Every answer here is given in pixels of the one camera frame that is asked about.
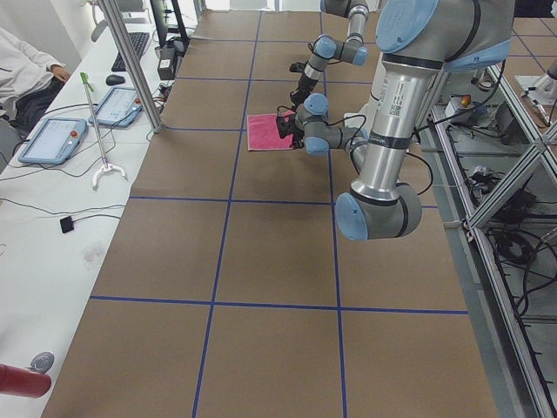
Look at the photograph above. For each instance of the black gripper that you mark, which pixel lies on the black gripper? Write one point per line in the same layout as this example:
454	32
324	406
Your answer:
296	94
292	131

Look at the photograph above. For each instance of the pink square towel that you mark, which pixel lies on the pink square towel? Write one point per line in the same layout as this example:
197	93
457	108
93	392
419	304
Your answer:
263	134

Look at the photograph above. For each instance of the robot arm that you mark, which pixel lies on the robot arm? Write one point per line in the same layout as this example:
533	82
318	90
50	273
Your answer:
327	48
417	39

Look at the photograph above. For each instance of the black power adapter box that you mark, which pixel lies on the black power adapter box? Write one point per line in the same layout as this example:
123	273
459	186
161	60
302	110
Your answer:
167	61

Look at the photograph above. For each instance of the far teach pendant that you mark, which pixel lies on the far teach pendant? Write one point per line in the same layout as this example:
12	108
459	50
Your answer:
119	107

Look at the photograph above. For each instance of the teach pendant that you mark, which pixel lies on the teach pendant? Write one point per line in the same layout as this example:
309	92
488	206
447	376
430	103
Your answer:
119	107
54	142

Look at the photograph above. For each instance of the black computer mouse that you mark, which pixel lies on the black computer mouse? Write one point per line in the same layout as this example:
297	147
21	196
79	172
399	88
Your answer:
114	79

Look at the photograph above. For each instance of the white reacher grabber stick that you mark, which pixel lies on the white reacher grabber stick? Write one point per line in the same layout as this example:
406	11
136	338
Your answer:
106	166

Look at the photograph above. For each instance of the near teach pendant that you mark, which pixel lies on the near teach pendant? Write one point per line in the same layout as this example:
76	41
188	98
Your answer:
54	142

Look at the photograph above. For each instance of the small black square pad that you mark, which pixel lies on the small black square pad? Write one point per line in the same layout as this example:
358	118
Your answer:
67	224

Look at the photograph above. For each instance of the seated person white shirt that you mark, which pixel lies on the seated person white shirt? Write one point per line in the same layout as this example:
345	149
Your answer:
30	81

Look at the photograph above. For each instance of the round metal lid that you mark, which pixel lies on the round metal lid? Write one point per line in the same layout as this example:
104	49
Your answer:
42	362

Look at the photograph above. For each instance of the red bottle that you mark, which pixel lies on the red bottle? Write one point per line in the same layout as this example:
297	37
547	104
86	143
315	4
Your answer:
23	382

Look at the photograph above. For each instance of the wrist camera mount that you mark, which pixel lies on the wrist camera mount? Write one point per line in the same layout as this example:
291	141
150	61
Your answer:
297	67
280	122

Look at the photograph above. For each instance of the aluminium frame post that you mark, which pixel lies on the aluminium frame post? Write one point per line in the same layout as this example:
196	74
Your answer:
115	21

